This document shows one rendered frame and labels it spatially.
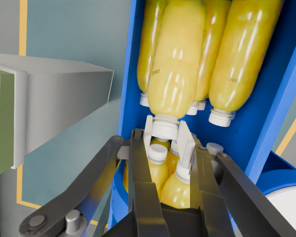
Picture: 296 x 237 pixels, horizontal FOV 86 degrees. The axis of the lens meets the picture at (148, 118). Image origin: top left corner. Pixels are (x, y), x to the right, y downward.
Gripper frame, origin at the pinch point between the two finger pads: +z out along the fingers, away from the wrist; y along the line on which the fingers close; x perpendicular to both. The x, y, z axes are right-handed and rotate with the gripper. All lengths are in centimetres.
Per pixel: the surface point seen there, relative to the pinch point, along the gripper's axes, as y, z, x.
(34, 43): -111, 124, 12
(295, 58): 12.5, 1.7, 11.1
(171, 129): 0.8, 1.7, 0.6
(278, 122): 14.1, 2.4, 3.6
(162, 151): 1.3, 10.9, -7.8
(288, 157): 133, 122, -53
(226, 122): 11.5, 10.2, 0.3
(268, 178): 35.8, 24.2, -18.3
